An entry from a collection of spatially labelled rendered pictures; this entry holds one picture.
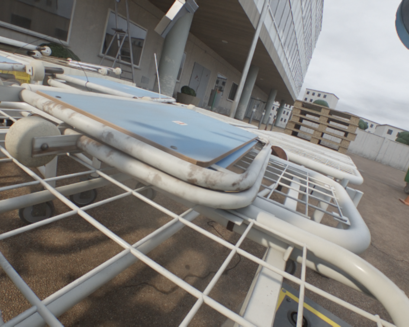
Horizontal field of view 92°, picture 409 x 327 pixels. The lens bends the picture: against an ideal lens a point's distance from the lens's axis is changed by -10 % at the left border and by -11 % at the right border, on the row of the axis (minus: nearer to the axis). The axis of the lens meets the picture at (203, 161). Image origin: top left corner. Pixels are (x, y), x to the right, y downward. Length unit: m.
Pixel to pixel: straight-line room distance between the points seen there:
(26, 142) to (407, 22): 0.62
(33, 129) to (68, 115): 0.07
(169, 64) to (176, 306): 6.21
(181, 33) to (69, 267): 6.37
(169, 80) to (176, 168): 6.34
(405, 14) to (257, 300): 0.52
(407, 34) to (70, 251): 1.09
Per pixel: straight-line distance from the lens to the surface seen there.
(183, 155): 0.28
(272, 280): 0.30
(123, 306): 0.78
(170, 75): 6.58
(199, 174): 0.25
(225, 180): 0.26
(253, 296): 0.27
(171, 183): 0.27
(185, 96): 9.64
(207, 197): 0.26
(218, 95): 7.33
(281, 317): 0.46
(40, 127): 0.32
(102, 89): 1.36
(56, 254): 0.93
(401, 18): 0.57
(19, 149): 0.32
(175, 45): 6.66
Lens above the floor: 0.63
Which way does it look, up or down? 15 degrees down
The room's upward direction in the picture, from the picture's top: 16 degrees clockwise
